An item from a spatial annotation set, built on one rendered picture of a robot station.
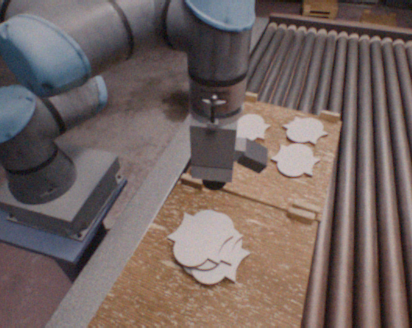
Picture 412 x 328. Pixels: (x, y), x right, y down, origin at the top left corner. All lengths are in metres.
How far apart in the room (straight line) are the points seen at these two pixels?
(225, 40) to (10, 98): 0.48
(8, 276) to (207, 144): 1.65
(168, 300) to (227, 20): 0.48
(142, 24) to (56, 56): 0.11
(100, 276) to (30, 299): 1.16
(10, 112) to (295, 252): 0.62
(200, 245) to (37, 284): 1.34
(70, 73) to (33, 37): 0.04
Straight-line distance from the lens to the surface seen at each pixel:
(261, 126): 0.93
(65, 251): 0.80
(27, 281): 1.88
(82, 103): 0.72
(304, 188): 0.80
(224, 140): 0.40
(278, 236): 0.69
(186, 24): 0.35
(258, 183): 0.78
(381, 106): 1.21
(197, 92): 0.38
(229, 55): 0.35
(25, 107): 0.67
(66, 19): 0.33
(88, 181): 0.79
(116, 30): 0.35
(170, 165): 0.84
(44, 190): 0.77
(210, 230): 0.63
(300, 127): 0.96
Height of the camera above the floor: 1.51
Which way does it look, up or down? 45 degrees down
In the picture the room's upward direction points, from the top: straight up
